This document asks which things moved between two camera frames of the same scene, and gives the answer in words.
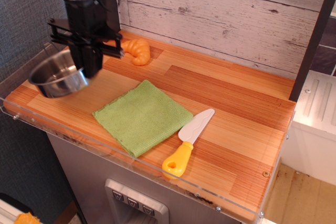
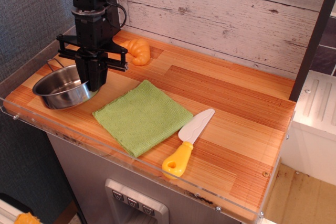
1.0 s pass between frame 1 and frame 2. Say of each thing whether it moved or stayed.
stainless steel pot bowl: moved
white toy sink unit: stayed
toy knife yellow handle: stayed
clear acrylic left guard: stayed
